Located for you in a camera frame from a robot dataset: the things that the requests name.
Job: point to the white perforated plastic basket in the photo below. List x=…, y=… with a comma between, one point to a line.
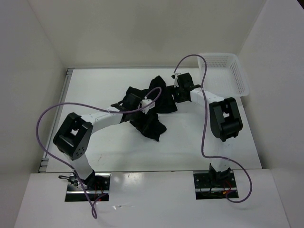
x=223, y=74

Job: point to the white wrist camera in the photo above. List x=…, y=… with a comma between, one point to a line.
x=148, y=104
x=175, y=77

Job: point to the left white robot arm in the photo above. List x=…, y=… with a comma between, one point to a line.
x=73, y=136

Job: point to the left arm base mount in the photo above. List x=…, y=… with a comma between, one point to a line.
x=97, y=191

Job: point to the black shorts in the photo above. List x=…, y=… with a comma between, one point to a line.
x=157, y=100

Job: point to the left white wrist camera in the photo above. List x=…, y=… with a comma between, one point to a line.
x=148, y=104

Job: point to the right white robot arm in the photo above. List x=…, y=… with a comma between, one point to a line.
x=224, y=120

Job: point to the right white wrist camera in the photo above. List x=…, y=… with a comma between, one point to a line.
x=175, y=77

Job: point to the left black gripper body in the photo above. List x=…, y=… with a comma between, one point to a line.
x=136, y=119

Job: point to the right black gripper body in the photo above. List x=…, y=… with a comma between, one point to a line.
x=177, y=92

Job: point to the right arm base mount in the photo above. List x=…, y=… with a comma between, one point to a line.
x=205, y=190

